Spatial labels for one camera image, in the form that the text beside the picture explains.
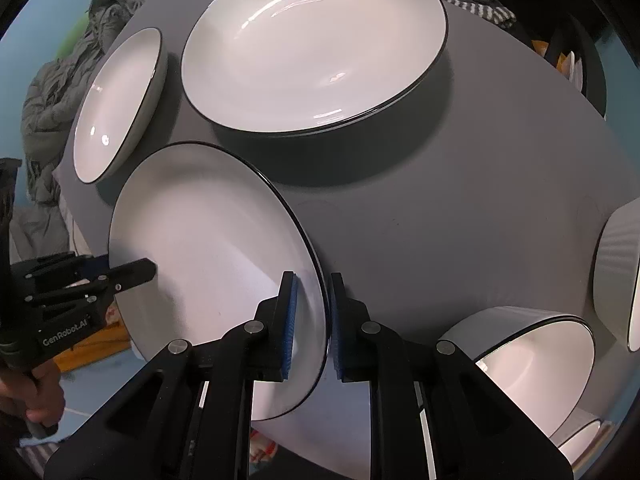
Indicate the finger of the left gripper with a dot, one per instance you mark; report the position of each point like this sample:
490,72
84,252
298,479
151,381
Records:
129,275

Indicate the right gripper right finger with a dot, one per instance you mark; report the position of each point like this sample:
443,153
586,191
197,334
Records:
362,349

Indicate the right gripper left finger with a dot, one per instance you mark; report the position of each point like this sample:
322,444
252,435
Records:
262,348

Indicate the white plate black rim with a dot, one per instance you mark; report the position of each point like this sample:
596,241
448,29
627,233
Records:
221,237

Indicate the white bowl black rim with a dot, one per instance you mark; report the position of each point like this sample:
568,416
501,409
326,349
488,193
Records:
542,360

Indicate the left hand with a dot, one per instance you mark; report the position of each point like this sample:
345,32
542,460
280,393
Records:
39,399

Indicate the grey duvet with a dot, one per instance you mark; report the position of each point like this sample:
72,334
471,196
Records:
52,101

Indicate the small white plate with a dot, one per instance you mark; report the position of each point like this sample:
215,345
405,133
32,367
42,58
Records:
119,105

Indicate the white ribbed bowl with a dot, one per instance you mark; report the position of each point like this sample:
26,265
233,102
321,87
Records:
615,286

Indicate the large white plate stack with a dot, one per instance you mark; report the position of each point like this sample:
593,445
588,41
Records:
290,67

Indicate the grey striped garment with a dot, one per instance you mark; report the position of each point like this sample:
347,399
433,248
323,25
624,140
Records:
497,15

